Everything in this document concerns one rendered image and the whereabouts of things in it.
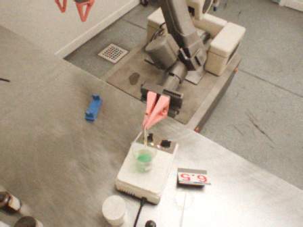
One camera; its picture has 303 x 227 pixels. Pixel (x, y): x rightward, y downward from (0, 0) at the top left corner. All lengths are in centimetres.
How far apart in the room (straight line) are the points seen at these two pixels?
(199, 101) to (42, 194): 99
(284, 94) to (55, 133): 186
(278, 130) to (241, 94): 40
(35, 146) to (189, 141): 50
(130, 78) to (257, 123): 101
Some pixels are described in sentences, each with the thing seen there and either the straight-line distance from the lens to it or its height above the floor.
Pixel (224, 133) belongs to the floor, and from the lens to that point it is 179.
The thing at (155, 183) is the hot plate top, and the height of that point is 84.
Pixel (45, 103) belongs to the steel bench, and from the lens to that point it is 94.
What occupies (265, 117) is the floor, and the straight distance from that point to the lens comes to 201.
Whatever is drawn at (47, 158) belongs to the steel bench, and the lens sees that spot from 81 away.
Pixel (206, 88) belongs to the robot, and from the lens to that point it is 151.
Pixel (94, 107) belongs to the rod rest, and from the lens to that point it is 87.
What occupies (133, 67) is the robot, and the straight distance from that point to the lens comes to 158.
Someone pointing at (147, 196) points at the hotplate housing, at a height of 80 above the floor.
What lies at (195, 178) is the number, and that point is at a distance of 72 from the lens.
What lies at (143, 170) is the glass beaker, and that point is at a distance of 62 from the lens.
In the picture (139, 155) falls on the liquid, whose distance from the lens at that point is 64.
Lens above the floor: 144
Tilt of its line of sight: 53 degrees down
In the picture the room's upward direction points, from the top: 4 degrees clockwise
